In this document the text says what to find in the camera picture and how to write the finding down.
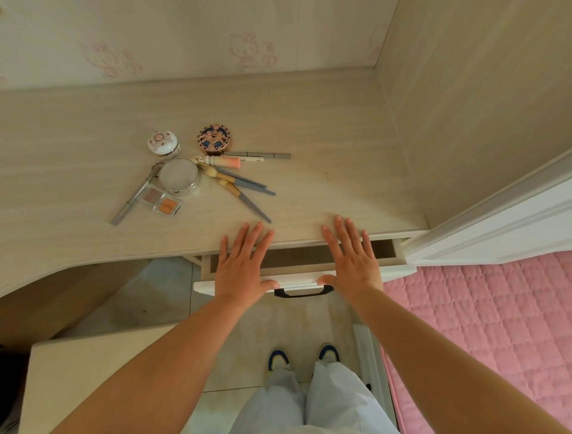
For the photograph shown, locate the silver round cushion compact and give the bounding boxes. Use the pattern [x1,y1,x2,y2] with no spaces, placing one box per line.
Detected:
[151,159,203,197]

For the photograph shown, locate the white wardrobe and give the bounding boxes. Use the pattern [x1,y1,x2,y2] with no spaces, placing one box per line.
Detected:
[402,150,572,267]

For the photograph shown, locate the pink blue patterned compact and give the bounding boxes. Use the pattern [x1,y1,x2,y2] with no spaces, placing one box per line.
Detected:
[197,123,234,156]

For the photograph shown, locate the light wooden table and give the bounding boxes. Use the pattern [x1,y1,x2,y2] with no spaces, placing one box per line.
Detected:
[0,67,432,298]

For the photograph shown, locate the pink single eyeshadow pan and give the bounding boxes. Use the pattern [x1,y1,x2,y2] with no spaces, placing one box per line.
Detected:
[139,185,165,206]

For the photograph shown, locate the white bed drawer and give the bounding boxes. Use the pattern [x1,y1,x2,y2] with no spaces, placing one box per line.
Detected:
[352,324,399,426]

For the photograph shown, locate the light grey trousers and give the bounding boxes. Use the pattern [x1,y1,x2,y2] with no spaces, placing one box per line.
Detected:
[230,361,401,434]

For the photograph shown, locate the black drawer handle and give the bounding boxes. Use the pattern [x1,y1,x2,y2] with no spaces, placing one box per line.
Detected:
[273,285,334,299]

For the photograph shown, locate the grey slim eyeliner pencil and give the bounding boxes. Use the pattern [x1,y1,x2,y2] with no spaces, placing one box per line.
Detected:
[110,164,161,227]

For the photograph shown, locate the person's left hand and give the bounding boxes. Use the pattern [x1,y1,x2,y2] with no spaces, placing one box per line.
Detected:
[214,221,281,310]

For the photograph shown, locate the person's right hand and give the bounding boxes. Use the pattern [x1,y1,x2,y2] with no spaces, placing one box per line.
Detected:
[316,215,385,308]

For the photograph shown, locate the orange single eyeshadow pan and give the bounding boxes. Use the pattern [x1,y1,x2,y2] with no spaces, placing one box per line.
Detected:
[151,196,183,219]

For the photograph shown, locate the white chair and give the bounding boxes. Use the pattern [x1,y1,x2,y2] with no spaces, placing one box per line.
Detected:
[17,323,179,434]

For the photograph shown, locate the person's left forearm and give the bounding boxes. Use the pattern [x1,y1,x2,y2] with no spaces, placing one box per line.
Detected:
[51,293,244,434]

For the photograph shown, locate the white floral round compact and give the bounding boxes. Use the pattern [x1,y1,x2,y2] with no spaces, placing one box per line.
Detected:
[147,129,181,162]

